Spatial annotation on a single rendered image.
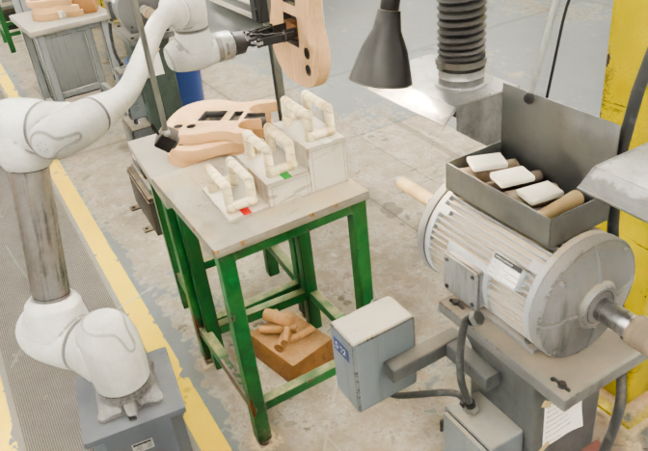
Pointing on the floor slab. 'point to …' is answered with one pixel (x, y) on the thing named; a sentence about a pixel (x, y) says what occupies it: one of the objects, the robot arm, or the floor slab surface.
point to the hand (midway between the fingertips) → (289, 30)
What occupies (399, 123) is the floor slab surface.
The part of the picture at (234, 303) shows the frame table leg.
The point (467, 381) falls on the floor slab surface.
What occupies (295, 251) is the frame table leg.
